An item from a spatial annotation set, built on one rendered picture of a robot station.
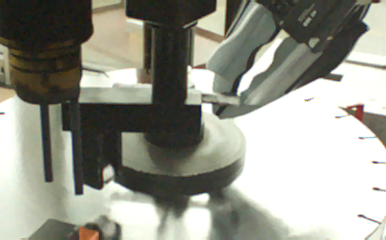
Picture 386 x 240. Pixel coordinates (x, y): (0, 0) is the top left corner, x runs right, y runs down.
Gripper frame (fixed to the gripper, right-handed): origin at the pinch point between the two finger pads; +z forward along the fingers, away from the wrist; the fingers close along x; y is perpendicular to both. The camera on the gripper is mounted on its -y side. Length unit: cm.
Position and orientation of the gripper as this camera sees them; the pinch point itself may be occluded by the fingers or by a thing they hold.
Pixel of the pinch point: (231, 101)
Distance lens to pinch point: 52.1
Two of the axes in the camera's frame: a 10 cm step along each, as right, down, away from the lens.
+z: -5.5, 7.2, 4.2
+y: -4.1, 2.0, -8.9
